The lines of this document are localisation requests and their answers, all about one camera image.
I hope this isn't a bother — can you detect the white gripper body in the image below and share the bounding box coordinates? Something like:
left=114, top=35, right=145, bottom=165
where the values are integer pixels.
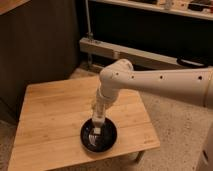
left=92, top=99, right=105, bottom=123

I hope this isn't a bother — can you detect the white plastic bottle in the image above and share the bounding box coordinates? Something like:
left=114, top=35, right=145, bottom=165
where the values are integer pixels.
left=92, top=117, right=104, bottom=135

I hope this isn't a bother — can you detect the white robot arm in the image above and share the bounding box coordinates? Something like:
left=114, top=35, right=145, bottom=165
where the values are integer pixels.
left=92, top=59, right=213, bottom=135

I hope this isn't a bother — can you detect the black ceramic bowl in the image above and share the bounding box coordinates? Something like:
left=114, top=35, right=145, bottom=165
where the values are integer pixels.
left=80, top=118, right=117, bottom=153

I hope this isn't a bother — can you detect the small wooden table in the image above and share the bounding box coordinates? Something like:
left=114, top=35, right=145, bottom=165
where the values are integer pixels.
left=8, top=77, right=160, bottom=171

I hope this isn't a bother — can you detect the long grey metal case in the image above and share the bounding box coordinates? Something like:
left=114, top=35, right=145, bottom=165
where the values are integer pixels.
left=79, top=36, right=213, bottom=73

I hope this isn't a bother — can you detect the vertical metal pole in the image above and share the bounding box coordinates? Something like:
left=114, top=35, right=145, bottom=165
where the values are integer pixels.
left=85, top=0, right=93, bottom=69

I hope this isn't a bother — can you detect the wooden shelf board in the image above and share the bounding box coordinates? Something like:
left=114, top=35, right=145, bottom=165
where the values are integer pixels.
left=91, top=0, right=213, bottom=21

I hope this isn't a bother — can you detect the black case handle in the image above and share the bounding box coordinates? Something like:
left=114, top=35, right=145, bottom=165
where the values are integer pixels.
left=176, top=58, right=208, bottom=68

